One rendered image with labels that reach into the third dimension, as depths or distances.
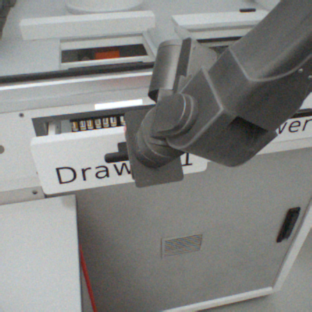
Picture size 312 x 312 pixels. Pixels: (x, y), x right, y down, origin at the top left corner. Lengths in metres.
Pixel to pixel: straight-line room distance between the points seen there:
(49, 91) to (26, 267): 0.28
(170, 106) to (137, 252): 0.67
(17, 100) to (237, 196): 0.55
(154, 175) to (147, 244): 0.47
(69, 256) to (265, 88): 0.43
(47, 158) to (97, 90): 0.14
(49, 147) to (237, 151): 0.32
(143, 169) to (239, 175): 0.40
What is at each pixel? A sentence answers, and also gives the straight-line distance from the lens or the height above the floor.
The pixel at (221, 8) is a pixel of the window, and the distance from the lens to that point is 0.57.
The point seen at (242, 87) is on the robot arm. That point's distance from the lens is 0.25.
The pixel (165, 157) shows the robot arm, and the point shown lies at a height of 1.02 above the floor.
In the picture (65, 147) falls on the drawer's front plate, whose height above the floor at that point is 0.91.
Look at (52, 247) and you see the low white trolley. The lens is 0.59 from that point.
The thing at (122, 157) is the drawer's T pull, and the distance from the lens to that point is 0.50.
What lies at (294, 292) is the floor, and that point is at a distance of 1.49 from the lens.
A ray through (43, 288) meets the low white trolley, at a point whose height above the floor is 0.76.
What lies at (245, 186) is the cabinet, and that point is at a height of 0.66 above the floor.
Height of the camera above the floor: 1.23
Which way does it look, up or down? 40 degrees down
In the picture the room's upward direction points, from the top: straight up
